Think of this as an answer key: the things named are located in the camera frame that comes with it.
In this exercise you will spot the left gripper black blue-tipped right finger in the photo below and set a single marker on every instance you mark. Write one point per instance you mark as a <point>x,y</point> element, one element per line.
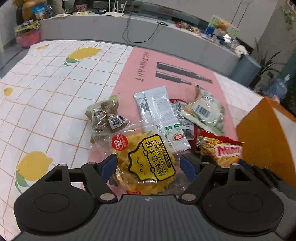
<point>200,175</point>

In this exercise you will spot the orange white storage box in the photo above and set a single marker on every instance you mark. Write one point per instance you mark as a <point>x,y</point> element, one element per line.
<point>268,136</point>

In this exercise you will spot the white grey sachet packet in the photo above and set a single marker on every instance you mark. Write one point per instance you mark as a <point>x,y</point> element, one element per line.
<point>156,110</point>

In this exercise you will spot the green brown snack packet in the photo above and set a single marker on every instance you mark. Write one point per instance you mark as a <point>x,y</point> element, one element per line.
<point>104,118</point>

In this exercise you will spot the white wifi router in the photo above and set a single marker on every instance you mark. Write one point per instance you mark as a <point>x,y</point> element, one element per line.
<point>117,10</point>

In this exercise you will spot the pink restaurant placemat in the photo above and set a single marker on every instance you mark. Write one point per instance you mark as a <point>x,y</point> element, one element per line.
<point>175,69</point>

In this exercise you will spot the grey tv console bench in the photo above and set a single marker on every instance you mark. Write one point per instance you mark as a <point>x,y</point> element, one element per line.
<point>144,32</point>

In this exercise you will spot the pink storage basket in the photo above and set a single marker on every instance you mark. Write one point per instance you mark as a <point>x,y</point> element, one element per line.
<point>27,39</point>

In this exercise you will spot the grey pedal trash bin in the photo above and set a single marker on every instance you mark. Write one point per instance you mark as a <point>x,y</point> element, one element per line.
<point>245,70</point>

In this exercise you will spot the blue water jug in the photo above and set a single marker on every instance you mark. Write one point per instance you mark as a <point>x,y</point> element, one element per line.
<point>278,88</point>

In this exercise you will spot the lemon grid tablecloth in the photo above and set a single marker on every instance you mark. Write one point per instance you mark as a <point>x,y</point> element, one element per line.
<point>44,97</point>

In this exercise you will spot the red stick snack bag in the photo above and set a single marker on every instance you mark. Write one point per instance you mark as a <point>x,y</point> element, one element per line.
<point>222,150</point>

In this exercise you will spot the potted long-leaf plant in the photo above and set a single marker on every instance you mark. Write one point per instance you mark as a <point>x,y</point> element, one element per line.
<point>266,63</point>

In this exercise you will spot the yellow waffle cookie packet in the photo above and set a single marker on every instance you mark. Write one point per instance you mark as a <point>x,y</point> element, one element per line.
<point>146,162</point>

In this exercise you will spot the teddy bear toy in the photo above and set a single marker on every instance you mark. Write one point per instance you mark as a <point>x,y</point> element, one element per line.
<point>222,25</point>

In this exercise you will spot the clear pale snack packet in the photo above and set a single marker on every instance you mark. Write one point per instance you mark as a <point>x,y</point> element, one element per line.
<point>206,112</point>

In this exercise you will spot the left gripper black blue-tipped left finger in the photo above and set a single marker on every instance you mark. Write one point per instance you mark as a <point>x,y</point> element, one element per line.
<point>96,177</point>

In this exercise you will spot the golden vase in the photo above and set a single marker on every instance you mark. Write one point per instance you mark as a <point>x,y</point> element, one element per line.
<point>27,12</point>

